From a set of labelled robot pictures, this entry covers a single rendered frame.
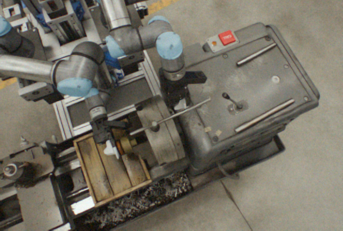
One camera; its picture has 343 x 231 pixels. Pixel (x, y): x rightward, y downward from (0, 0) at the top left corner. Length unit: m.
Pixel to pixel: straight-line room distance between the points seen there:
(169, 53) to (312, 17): 2.50
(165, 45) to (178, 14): 2.13
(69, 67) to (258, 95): 0.76
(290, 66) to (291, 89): 0.11
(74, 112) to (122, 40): 1.55
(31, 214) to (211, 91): 0.99
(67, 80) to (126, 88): 1.31
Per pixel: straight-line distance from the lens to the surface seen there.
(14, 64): 1.31
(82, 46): 1.19
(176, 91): 1.02
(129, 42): 0.95
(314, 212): 2.63
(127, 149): 1.34
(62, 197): 1.60
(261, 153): 1.97
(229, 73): 1.29
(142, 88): 2.39
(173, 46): 0.87
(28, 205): 1.59
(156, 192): 1.81
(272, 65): 1.36
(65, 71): 1.16
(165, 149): 1.24
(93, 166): 1.59
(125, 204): 1.85
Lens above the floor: 2.40
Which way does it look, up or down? 70 degrees down
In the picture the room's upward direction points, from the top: 1 degrees counter-clockwise
